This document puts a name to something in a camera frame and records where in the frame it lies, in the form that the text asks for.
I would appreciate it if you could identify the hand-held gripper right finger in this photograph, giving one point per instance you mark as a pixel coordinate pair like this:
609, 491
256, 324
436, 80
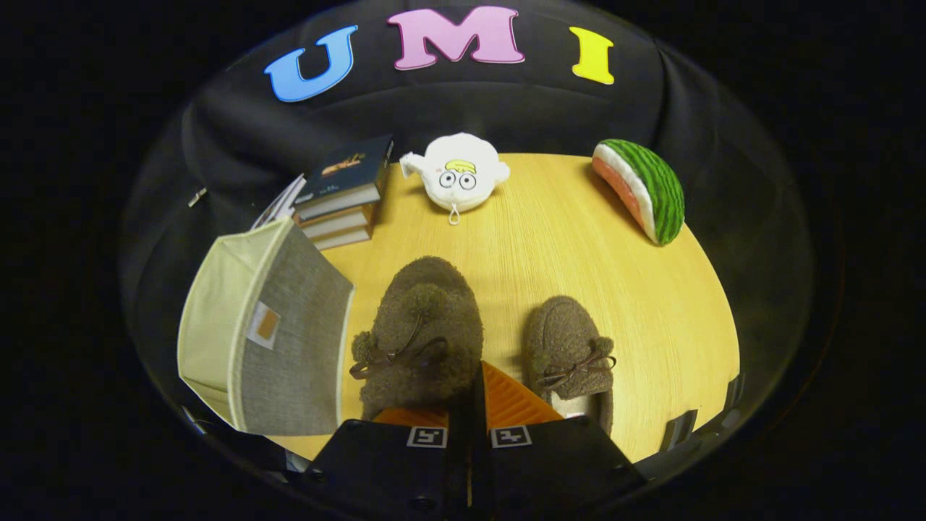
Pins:
480, 449

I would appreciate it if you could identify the grey fabric storage box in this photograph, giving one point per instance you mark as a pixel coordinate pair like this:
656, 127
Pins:
289, 340

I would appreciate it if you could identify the black backdrop cloth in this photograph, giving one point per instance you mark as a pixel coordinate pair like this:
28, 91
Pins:
506, 108

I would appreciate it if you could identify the brown fuzzy slipper shoe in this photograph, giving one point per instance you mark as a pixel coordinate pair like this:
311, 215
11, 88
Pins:
427, 311
564, 340

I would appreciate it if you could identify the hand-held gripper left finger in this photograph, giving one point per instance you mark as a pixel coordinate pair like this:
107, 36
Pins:
457, 470

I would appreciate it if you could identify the white plush toy with eyes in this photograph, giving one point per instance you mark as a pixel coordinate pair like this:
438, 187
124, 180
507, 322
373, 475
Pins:
459, 177

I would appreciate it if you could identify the small metal clip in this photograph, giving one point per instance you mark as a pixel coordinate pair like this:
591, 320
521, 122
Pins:
197, 197

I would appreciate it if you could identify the watermelon slice plush toy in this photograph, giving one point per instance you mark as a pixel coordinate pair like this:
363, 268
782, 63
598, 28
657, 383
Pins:
651, 188

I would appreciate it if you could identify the dark blue hardcover book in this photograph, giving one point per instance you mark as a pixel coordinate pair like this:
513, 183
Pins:
347, 174

